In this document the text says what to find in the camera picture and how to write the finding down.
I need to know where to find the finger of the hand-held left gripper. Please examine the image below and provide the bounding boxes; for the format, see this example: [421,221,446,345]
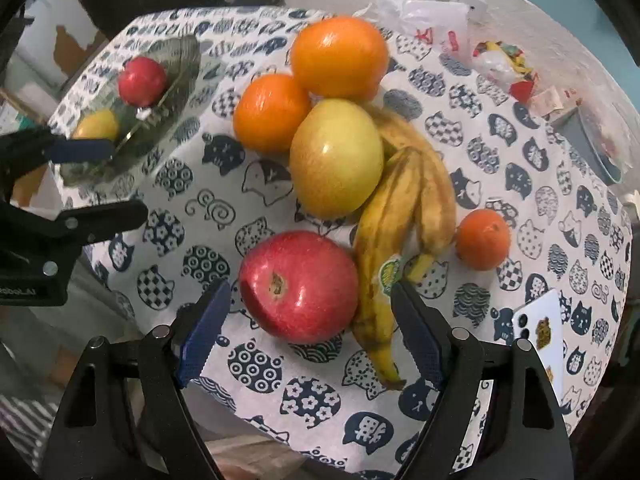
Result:
[0,199,149,262]
[0,127,115,196]

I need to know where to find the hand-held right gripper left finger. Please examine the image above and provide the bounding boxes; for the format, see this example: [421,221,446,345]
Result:
[42,279,233,480]

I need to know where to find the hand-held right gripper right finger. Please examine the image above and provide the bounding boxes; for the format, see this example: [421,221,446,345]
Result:
[390,280,576,480]

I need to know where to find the yellow-green pear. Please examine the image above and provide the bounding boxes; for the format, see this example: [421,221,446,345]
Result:
[72,109,121,142]

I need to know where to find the red apple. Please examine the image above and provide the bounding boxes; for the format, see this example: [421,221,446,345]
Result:
[238,230,360,345]
[117,56,168,107]

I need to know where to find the small tangerine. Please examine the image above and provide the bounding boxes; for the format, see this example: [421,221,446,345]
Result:
[455,208,512,271]

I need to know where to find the clear glass bowl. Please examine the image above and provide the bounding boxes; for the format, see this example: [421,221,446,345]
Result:
[57,35,221,188]

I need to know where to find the large orange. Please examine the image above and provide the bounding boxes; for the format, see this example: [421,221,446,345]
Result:
[233,74,313,155]
[290,16,390,101]

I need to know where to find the yellow apple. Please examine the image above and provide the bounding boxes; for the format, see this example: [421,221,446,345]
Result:
[289,98,385,220]

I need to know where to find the cat print tablecloth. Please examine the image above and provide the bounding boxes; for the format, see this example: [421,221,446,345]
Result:
[47,6,633,476]

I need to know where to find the torn white cardboard box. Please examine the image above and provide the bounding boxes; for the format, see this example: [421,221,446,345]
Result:
[30,0,108,91]

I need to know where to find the spotted yellow banana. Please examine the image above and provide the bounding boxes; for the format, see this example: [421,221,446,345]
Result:
[352,147,426,391]
[362,102,458,281]

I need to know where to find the white smartphone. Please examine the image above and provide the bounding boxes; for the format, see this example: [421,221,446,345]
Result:
[511,288,568,401]

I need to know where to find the paper banknotes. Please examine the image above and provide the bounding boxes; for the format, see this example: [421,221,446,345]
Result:
[530,87,576,121]

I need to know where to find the clear bag of candies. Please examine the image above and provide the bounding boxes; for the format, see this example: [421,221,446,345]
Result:
[472,40,538,101]

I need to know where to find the white plastic bag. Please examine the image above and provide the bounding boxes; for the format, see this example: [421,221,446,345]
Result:
[352,0,471,53]

